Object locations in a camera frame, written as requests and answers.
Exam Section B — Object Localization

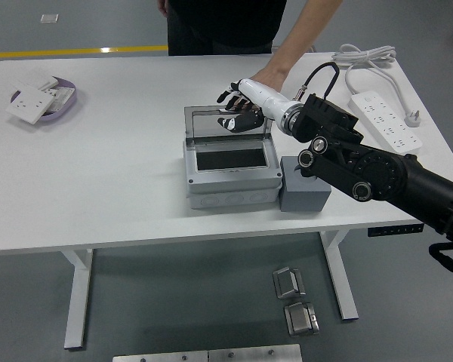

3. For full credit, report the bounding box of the white power cord with plug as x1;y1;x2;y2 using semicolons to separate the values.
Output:
331;44;422;128

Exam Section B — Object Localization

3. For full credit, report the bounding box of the closed metal block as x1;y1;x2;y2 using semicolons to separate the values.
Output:
283;302;321;336

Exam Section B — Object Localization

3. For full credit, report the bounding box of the large white socket panel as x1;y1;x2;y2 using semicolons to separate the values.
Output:
5;85;57;124

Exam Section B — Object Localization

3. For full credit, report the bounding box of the grey electrical box clear lid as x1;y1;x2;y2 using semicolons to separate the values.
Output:
181;105;283;211

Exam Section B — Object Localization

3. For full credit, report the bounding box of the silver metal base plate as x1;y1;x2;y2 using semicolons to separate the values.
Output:
112;343;303;362

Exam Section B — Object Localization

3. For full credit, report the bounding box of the yellow floor tape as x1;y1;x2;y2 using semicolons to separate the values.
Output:
0;44;169;60

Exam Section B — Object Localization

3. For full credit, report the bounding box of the white power strip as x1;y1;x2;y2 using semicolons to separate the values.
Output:
347;90;423;154

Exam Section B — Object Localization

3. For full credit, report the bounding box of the open metal block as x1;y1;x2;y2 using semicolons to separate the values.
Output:
272;265;307;300

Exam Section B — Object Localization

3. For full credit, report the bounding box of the purple oval tray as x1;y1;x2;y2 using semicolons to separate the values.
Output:
9;77;79;124

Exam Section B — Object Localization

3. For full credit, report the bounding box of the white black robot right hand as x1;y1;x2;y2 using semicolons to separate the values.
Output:
215;78;291;134

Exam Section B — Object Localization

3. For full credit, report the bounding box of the person's left hand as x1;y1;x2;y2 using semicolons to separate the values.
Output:
254;61;293;94

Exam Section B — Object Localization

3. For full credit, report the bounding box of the plain white switch panel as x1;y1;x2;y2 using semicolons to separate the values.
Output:
10;73;60;94

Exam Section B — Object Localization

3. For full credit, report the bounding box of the white table leg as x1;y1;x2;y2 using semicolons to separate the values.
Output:
319;229;359;322
60;248;95;351

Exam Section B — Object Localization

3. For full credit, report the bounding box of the small printed socket panel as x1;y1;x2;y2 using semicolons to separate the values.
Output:
45;85;75;113

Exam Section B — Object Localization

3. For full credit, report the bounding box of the grey cube with round hole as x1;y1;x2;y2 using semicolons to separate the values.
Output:
279;155;332;213

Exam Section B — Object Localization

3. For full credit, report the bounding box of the person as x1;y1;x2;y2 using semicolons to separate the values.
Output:
156;0;288;57

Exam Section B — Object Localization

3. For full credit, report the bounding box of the black table control panel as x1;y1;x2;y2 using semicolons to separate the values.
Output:
367;224;425;238

